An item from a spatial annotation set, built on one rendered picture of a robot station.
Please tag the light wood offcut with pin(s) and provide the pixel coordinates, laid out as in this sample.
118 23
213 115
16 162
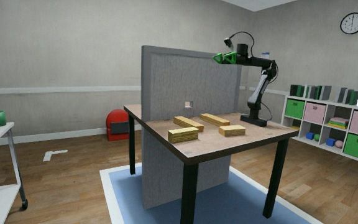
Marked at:
231 130

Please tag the yellow wooden block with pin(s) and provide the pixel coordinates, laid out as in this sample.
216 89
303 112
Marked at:
184 134

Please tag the light wooden plank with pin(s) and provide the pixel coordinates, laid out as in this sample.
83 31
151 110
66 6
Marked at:
187 123
215 120

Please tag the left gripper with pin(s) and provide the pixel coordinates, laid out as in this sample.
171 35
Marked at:
232 55

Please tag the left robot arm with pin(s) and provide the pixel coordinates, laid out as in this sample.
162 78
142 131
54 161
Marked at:
267 74

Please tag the grey panel wall with slot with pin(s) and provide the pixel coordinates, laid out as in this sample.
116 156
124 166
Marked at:
168 77

